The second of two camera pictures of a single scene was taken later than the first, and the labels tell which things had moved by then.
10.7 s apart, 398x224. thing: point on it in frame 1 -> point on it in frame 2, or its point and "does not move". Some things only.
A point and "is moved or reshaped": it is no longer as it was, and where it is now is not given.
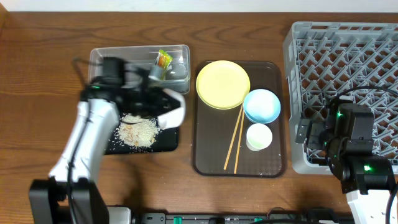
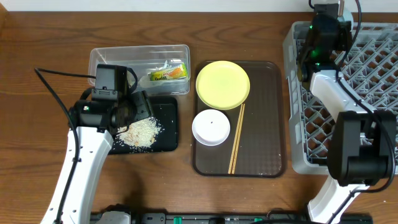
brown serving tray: [248, 140] does not move
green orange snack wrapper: [163, 61] -> [178, 72]
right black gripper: [302, 134] -> [302, 72]
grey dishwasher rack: [352, 60] does not move
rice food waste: [137, 132] does not move
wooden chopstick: [239, 141] does not move
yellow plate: [222, 84] does not move
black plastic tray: [167, 143] does not move
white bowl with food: [175, 118] -> [211, 127]
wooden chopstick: [233, 137] is moved or reshaped
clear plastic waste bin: [178, 73] does not move
